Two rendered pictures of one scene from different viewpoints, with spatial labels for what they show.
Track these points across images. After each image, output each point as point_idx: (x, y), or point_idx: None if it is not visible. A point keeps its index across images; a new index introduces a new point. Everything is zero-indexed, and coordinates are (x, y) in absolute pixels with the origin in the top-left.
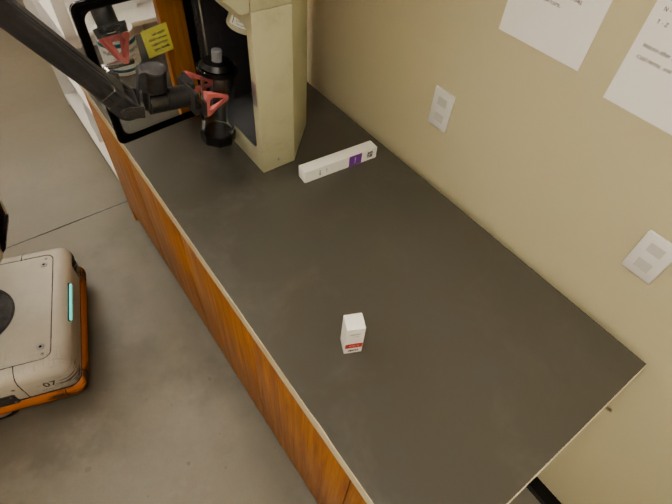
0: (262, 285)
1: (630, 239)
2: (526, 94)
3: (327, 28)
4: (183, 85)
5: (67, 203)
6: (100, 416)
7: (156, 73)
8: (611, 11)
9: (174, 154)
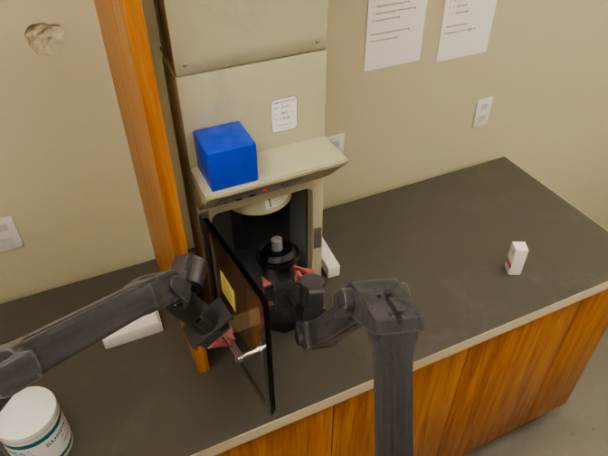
0: (462, 314)
1: (470, 113)
2: (393, 92)
3: (176, 189)
4: (293, 287)
5: None
6: None
7: (322, 279)
8: (425, 23)
9: (275, 377)
